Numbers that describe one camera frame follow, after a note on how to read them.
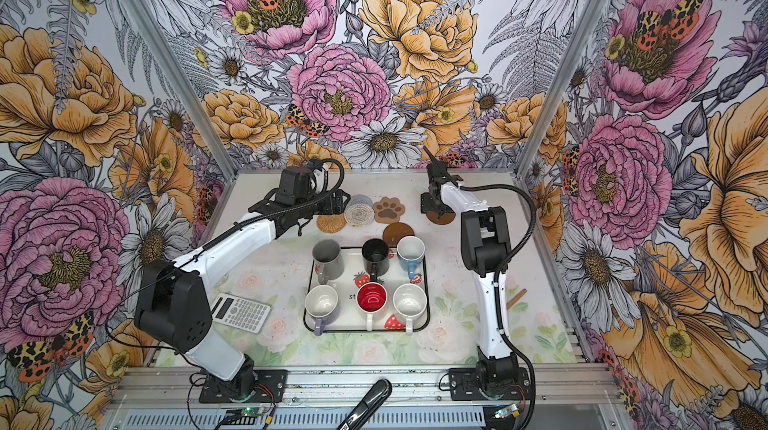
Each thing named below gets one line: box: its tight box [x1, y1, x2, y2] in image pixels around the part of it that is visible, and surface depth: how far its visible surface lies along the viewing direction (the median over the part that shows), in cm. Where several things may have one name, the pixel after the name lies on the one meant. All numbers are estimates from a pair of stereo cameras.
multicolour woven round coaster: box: [344, 203, 375, 227], surface depth 108 cm
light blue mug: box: [396, 235, 426, 280], surface depth 91 cm
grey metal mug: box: [312, 239, 345, 285], surface depth 89 cm
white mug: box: [392, 283, 428, 335], surface depth 83 cm
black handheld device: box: [336, 378, 393, 430], surface depth 69 cm
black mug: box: [361, 238, 390, 281], surface depth 95 cm
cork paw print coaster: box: [373, 196, 405, 224], surface depth 111 cm
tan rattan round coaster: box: [316, 213, 347, 234], surface depth 107 cm
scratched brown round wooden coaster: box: [382, 222, 415, 248], surface depth 107 cm
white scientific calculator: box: [210, 292, 271, 334], surface depth 87 cm
